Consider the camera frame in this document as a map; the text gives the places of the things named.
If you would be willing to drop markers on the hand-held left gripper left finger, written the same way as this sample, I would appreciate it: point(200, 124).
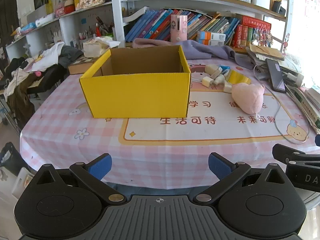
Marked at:
point(101, 166)

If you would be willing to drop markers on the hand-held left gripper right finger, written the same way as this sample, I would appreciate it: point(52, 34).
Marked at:
point(220, 166)

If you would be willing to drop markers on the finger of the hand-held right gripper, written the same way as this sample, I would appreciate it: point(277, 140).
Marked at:
point(318, 140)
point(282, 152)

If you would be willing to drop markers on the pink plush toy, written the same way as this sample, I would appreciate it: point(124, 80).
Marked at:
point(247, 98)

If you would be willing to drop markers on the yellow cardboard box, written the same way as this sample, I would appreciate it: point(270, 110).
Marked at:
point(137, 95)

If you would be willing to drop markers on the yellow tape roll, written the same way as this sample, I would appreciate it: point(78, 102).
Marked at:
point(237, 78)

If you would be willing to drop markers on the small blue packet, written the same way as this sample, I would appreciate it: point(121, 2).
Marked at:
point(225, 67)

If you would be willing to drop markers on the stack of papers and books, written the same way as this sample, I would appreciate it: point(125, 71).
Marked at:
point(300, 97)

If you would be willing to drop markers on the pink printed tablecloth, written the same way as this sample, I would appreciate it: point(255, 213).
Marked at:
point(75, 120)

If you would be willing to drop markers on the white charger plug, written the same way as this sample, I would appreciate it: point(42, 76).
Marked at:
point(295, 78)

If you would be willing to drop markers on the black smartphone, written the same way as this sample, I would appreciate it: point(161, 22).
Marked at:
point(275, 75)

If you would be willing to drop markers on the black trash bin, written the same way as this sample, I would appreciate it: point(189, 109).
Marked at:
point(11, 158)

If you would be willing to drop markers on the flat brown cardboard box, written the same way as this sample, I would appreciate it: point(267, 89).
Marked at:
point(80, 66)

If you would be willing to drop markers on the brown garment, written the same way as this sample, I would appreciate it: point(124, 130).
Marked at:
point(22, 97)

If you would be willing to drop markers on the dark grey garment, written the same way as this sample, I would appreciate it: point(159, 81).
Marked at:
point(71, 55)

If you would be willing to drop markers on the cartoon figurine stand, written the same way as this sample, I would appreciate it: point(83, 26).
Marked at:
point(262, 38)

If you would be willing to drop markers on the cream tissue pack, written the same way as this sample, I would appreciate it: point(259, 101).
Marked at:
point(95, 47)

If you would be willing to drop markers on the purple cloth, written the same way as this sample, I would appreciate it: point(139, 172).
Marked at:
point(200, 48)

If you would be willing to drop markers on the white shirt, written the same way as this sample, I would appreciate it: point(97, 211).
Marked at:
point(47, 57)

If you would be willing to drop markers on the red boxed book set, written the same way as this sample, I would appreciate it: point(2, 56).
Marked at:
point(250, 30)

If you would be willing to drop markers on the orange and white boxes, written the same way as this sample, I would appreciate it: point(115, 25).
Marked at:
point(211, 38)

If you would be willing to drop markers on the pink carton box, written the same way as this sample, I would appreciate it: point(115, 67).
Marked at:
point(178, 27)

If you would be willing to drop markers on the row of colourful books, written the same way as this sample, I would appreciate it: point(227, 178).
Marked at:
point(150, 25)

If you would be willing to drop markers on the white bookshelf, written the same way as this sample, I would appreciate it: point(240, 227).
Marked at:
point(117, 10)

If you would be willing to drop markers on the pink wall poster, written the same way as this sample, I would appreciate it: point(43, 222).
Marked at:
point(312, 1)

